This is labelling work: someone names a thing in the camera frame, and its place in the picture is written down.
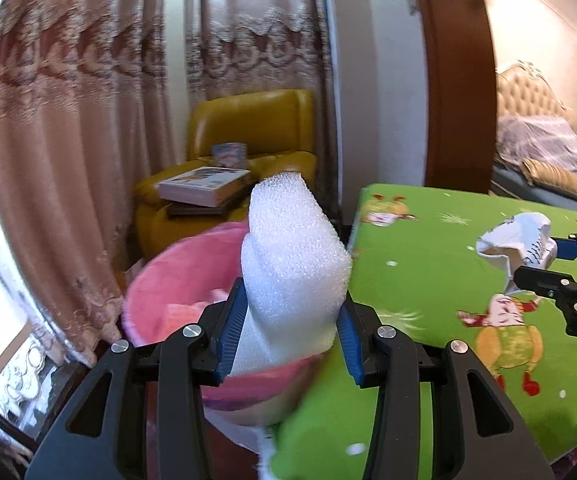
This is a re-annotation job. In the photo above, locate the flat white box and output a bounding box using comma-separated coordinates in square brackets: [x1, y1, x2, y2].
[158, 166, 252, 207]

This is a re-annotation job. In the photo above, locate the wide beige lace-trimmed curtain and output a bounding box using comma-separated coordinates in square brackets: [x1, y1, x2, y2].
[0, 0, 184, 368]

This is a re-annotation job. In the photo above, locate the beige tufted headboard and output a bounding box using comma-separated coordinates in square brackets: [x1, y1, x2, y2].
[495, 60, 577, 133]

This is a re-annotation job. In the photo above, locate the pink plastic bag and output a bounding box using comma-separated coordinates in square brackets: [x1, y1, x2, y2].
[121, 222, 339, 453]

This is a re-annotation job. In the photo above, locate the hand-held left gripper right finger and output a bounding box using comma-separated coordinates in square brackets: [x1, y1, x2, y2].
[335, 290, 554, 480]

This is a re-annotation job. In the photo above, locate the yellow leather armchair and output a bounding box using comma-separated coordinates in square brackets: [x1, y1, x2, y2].
[133, 89, 319, 261]

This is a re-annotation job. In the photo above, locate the white foam sheet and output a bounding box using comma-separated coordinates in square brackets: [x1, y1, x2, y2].
[228, 171, 353, 378]

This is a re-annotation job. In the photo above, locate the dark flat book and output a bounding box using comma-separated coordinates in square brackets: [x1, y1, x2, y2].
[166, 190, 252, 220]

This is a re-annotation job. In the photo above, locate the green cartoon print tablecloth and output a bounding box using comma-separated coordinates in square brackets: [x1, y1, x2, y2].
[261, 182, 577, 480]

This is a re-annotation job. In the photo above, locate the blue bed mattress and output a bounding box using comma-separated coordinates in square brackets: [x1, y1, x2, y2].
[491, 165, 577, 218]

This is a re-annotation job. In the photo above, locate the white paper box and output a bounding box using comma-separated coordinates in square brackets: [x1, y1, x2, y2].
[475, 212, 559, 295]

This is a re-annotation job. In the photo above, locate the white lace curtain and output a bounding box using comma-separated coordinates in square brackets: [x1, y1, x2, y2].
[0, 320, 76, 441]

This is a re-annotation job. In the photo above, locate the narrow beige lace-trimmed curtain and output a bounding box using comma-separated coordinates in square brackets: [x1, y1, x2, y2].
[184, 0, 341, 211]

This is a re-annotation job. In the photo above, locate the small blue and white box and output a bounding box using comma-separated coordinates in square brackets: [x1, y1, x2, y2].
[212, 142, 248, 167]

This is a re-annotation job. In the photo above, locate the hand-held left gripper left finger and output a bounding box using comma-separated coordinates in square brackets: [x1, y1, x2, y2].
[24, 276, 250, 480]

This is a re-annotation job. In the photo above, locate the gold striped cushion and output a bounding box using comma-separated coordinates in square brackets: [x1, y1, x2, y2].
[521, 157, 577, 207]

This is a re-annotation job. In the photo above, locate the brown wooden cabinet panel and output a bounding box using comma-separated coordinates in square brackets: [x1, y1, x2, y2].
[411, 0, 499, 196]

